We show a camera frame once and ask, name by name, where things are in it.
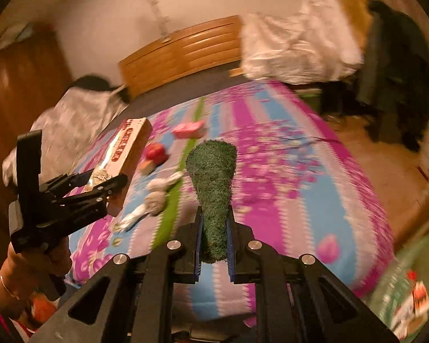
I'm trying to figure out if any long red printed box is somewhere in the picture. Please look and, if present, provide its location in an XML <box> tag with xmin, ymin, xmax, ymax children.
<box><xmin>85</xmin><ymin>118</ymin><xmax>152</xmax><ymax>217</ymax></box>

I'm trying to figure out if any green lined trash bin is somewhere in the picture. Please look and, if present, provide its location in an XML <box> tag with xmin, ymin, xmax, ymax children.
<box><xmin>367</xmin><ymin>236</ymin><xmax>429</xmax><ymax>342</ymax></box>

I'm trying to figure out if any white satin cloth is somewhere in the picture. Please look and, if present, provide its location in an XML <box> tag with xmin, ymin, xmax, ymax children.
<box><xmin>241</xmin><ymin>0</ymin><xmax>371</xmax><ymax>85</ymax></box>
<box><xmin>1</xmin><ymin>85</ymin><xmax>130</xmax><ymax>188</ymax></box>

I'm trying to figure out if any red orange carton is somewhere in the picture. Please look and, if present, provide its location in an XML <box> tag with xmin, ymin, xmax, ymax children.
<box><xmin>412</xmin><ymin>281</ymin><xmax>429</xmax><ymax>317</ymax></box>

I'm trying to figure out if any colourful striped floral bedspread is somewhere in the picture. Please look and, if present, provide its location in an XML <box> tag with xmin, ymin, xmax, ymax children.
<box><xmin>67</xmin><ymin>81</ymin><xmax>394</xmax><ymax>320</ymax></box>

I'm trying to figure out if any white satin cloth left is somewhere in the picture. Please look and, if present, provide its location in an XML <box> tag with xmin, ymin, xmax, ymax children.
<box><xmin>1</xmin><ymin>85</ymin><xmax>130</xmax><ymax>188</ymax></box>

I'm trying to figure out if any red apple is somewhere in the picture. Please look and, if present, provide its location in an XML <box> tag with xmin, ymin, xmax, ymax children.
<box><xmin>144</xmin><ymin>143</ymin><xmax>169</xmax><ymax>166</ymax></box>

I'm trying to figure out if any left hand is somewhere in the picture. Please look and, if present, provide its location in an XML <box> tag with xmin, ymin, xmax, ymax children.
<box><xmin>7</xmin><ymin>237</ymin><xmax>72</xmax><ymax>280</ymax></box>

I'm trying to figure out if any small green bin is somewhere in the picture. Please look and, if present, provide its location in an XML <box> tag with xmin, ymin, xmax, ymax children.
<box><xmin>298</xmin><ymin>88</ymin><xmax>322</xmax><ymax>114</ymax></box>

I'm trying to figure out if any dark jacket on chair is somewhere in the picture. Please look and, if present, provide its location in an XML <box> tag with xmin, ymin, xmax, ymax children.
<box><xmin>356</xmin><ymin>0</ymin><xmax>429</xmax><ymax>153</ymax></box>

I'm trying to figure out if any pink red small box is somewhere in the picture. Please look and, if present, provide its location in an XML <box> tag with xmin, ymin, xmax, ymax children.
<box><xmin>172</xmin><ymin>120</ymin><xmax>206</xmax><ymax>139</ymax></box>

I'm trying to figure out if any white satin cloth right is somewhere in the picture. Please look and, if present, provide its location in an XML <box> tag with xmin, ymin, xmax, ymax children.
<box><xmin>241</xmin><ymin>0</ymin><xmax>371</xmax><ymax>85</ymax></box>

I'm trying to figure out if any white crumpled tissue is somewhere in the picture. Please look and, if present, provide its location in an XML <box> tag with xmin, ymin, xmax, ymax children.
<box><xmin>114</xmin><ymin>170</ymin><xmax>185</xmax><ymax>233</ymax></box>

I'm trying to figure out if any green turf piece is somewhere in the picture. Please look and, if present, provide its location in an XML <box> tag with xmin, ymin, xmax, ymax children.
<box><xmin>186</xmin><ymin>140</ymin><xmax>237</xmax><ymax>263</ymax></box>

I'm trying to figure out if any wooden wardrobe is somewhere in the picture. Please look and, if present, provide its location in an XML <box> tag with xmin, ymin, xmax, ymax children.
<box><xmin>0</xmin><ymin>27</ymin><xmax>72</xmax><ymax>267</ymax></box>

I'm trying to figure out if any wooden headboard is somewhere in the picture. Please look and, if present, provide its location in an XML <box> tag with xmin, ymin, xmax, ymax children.
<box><xmin>118</xmin><ymin>15</ymin><xmax>242</xmax><ymax>98</ymax></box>

